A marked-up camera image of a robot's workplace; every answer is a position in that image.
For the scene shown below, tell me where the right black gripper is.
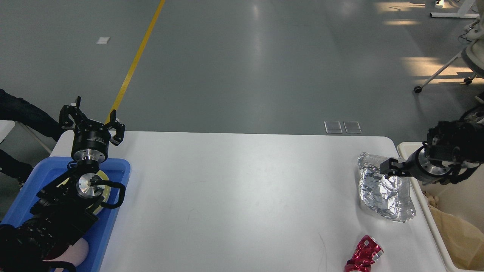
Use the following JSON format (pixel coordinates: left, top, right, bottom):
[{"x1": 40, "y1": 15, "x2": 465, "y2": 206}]
[{"x1": 380, "y1": 147, "x2": 451, "y2": 185}]

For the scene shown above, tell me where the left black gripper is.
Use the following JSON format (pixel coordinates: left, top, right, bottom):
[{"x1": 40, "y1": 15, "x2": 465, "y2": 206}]
[{"x1": 59, "y1": 96, "x2": 126, "y2": 163}]

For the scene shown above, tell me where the aluminium foil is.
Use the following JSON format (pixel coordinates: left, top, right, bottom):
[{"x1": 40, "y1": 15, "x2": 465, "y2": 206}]
[{"x1": 357, "y1": 153, "x2": 416, "y2": 223}]

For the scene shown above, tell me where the yellow plastic plate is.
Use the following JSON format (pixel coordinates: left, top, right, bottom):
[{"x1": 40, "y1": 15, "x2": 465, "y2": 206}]
[{"x1": 62, "y1": 170, "x2": 111, "y2": 215}]

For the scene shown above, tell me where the red shiny wrapper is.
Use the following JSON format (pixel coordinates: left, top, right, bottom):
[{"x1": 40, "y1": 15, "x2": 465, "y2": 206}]
[{"x1": 344, "y1": 235, "x2": 384, "y2": 272}]

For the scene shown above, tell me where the brown paper bag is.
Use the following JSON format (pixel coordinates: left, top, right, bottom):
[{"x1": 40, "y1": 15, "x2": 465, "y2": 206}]
[{"x1": 422, "y1": 191, "x2": 484, "y2": 271}]

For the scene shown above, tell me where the pink mug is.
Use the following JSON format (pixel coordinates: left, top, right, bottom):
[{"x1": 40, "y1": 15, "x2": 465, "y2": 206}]
[{"x1": 43, "y1": 238, "x2": 89, "y2": 267}]

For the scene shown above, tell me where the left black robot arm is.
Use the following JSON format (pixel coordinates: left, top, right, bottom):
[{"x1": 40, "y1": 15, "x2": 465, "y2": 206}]
[{"x1": 1, "y1": 97, "x2": 126, "y2": 272}]

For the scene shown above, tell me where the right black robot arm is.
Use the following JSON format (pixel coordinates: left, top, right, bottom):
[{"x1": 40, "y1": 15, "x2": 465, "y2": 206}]
[{"x1": 380, "y1": 104, "x2": 484, "y2": 185}]

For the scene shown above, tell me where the clear floor plate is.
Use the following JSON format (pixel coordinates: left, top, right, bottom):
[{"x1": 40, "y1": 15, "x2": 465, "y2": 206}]
[
  {"x1": 324, "y1": 121, "x2": 343, "y2": 134},
  {"x1": 343, "y1": 121, "x2": 362, "y2": 134}
]

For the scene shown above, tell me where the beige waste bin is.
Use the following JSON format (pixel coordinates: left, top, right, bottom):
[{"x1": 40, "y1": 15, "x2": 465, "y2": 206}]
[{"x1": 410, "y1": 166, "x2": 484, "y2": 272}]

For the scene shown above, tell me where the white floor marker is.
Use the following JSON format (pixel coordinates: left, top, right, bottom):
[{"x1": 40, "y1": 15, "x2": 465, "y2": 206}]
[{"x1": 96, "y1": 37, "x2": 110, "y2": 45}]

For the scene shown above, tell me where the dark clothed person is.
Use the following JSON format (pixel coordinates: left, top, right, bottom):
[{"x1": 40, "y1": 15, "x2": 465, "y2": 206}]
[{"x1": 0, "y1": 89, "x2": 65, "y2": 142}]

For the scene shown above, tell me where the white office chair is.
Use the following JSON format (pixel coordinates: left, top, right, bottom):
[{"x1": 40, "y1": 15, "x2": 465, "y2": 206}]
[{"x1": 413, "y1": 15, "x2": 484, "y2": 93}]

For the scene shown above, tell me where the white desk frame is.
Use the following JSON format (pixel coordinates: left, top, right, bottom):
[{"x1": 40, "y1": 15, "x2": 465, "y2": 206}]
[{"x1": 429, "y1": 0, "x2": 479, "y2": 19}]

